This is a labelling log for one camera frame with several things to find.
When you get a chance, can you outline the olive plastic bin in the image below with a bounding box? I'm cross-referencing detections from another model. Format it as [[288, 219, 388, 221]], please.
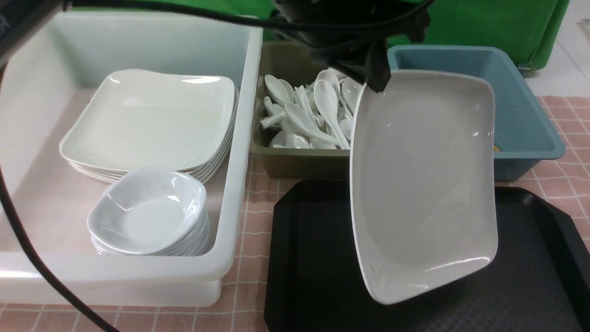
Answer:
[[249, 41, 349, 179]]

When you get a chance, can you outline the teal plastic bin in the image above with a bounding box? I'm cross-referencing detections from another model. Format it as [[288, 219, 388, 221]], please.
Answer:
[[388, 45, 566, 182]]

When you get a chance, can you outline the pink checkered tablecloth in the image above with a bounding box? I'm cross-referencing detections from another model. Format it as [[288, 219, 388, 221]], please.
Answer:
[[1, 96, 589, 332]]

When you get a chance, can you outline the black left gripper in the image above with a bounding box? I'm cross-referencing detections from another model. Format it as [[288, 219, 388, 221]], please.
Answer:
[[271, 0, 431, 93]]

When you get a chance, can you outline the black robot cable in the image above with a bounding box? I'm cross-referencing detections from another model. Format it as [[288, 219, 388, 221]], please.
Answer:
[[0, 0, 434, 332]]

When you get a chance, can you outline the stack of white plates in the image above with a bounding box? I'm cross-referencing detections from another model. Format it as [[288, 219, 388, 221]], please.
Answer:
[[59, 69, 239, 183]]

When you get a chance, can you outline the large white rectangular plate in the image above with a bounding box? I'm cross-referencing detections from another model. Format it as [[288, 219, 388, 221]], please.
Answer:
[[349, 70, 499, 305]]

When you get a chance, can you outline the stack of white bowls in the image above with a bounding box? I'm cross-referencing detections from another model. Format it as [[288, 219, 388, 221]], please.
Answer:
[[87, 168, 211, 256]]

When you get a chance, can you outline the large white plastic tub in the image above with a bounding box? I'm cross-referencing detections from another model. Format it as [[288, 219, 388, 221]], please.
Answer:
[[1, 11, 263, 307]]

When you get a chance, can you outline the black plastic serving tray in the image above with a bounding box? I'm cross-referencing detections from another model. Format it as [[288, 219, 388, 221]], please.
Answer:
[[264, 179, 589, 332]]

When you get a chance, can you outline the pile of white spoons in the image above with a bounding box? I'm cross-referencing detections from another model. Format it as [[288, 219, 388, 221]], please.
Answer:
[[254, 69, 361, 150]]

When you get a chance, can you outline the green backdrop cloth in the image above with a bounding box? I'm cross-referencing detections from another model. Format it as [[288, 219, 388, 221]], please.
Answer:
[[69, 0, 570, 70]]

